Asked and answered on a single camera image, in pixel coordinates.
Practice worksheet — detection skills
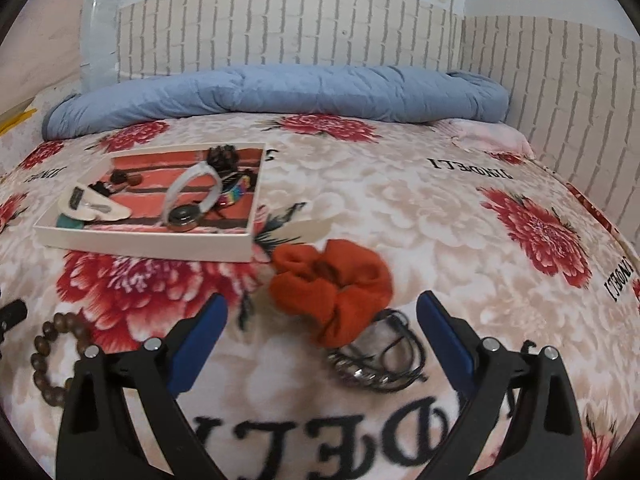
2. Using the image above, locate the black cord bracelet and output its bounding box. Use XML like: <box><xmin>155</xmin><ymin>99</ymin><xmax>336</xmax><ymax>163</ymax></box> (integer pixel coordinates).
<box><xmin>326</xmin><ymin>309</ymin><xmax>429</xmax><ymax>394</ymax></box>

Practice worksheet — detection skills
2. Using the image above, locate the white band with round charm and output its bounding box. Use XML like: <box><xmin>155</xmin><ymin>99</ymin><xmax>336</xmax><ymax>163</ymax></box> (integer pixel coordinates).
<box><xmin>162</xmin><ymin>162</ymin><xmax>224</xmax><ymax>232</ymax></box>

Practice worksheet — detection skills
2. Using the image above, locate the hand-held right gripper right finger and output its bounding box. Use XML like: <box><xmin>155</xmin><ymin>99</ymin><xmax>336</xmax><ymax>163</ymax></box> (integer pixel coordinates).
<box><xmin>416</xmin><ymin>290</ymin><xmax>586</xmax><ymax>480</ymax></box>

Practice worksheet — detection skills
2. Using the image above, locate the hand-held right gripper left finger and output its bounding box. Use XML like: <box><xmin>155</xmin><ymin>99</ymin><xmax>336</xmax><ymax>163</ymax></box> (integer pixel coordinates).
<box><xmin>55</xmin><ymin>294</ymin><xmax>236</xmax><ymax>480</ymax></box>

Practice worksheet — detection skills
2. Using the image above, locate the white tray with brick pattern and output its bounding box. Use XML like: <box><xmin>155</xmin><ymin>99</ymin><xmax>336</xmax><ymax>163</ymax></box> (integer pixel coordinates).
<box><xmin>33</xmin><ymin>142</ymin><xmax>267</xmax><ymax>264</ymax></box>

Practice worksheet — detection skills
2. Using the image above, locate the colorful woven bracelet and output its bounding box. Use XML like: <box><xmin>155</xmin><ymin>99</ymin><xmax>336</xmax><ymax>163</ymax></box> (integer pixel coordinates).
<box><xmin>216</xmin><ymin>172</ymin><xmax>252</xmax><ymax>211</ymax></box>

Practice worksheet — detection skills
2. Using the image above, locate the orange scrunchie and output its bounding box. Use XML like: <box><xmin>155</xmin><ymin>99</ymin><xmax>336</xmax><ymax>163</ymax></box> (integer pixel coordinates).
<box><xmin>269</xmin><ymin>239</ymin><xmax>394</xmax><ymax>347</ymax></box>

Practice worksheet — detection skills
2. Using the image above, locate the wooden bead bracelet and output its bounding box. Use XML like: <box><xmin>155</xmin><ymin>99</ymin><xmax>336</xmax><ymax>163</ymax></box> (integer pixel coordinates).
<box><xmin>30</xmin><ymin>312</ymin><xmax>92</xmax><ymax>404</ymax></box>

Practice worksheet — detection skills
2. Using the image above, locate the red floral printed blanket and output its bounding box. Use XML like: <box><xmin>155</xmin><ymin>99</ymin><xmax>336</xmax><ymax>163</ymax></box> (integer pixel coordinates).
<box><xmin>0</xmin><ymin>114</ymin><xmax>640</xmax><ymax>480</ymax></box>

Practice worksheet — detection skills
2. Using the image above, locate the black scrunchie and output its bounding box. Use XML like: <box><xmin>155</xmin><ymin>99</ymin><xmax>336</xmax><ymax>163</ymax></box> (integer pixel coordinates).
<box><xmin>207</xmin><ymin>144</ymin><xmax>242</xmax><ymax>173</ymax></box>

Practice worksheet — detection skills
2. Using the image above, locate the blue rolled quilt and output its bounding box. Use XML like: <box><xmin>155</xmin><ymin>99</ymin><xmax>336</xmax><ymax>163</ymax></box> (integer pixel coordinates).
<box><xmin>42</xmin><ymin>64</ymin><xmax>511</xmax><ymax>140</ymax></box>

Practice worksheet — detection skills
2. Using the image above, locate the clear plastic sheet roll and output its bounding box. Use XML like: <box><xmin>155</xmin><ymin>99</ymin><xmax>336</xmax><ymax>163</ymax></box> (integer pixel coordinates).
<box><xmin>79</xmin><ymin>0</ymin><xmax>122</xmax><ymax>92</ymax></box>

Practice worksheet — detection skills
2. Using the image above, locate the yellow cloth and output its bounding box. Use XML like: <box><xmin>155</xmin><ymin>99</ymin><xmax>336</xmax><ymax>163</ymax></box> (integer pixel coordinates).
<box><xmin>0</xmin><ymin>107</ymin><xmax>39</xmax><ymax>137</ymax></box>

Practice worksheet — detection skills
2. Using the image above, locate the cream leaf hair clip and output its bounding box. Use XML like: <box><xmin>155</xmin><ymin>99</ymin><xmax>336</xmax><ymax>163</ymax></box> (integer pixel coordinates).
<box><xmin>56</xmin><ymin>186</ymin><xmax>132</xmax><ymax>224</ymax></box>

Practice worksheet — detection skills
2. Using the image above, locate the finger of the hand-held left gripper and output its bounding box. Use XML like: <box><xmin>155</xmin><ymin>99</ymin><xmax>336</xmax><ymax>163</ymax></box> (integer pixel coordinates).
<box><xmin>0</xmin><ymin>300</ymin><xmax>27</xmax><ymax>334</ymax></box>

